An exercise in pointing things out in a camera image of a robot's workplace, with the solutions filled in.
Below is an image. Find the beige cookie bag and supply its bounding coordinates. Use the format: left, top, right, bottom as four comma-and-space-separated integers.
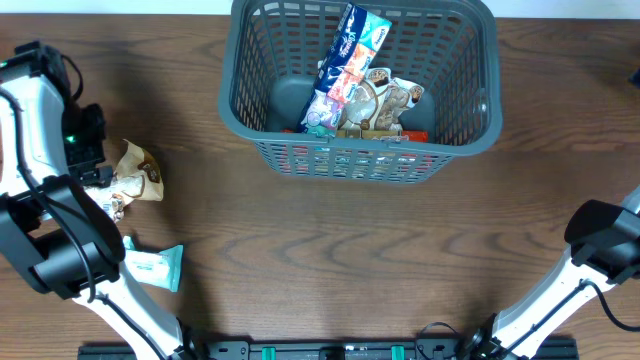
338, 68, 392, 130
84, 140, 164, 222

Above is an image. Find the white paper label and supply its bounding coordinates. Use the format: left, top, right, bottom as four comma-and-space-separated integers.
123, 236, 184, 293

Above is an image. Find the red spaghetti packet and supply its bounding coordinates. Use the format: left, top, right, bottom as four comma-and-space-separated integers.
277, 126, 434, 176

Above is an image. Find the Kleenex tissue multipack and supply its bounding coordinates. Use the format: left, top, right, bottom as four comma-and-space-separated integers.
297, 3, 392, 137

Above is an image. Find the cookie bag with clear window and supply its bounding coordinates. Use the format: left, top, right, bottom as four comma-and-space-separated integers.
374, 77, 425, 131

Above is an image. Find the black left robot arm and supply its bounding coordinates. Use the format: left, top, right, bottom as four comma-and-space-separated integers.
1, 41, 199, 359

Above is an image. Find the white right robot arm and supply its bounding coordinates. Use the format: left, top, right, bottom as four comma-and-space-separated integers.
456, 190, 639, 359

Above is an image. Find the grey plastic basket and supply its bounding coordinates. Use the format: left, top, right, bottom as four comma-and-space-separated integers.
218, 0, 503, 183

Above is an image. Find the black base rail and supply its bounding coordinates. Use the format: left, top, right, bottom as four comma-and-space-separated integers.
77, 336, 580, 360

